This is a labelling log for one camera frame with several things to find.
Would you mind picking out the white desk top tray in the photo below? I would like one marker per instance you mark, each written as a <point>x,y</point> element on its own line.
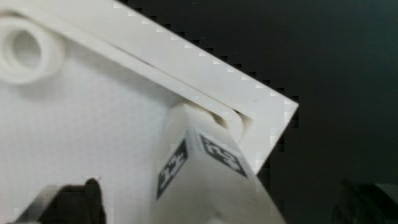
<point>98,70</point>

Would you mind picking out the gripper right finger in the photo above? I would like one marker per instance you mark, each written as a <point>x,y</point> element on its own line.
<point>366,203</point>

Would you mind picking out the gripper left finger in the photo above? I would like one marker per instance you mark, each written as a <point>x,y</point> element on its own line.
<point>66,205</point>

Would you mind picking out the white desk leg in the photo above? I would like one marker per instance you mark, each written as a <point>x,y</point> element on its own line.
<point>206,191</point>

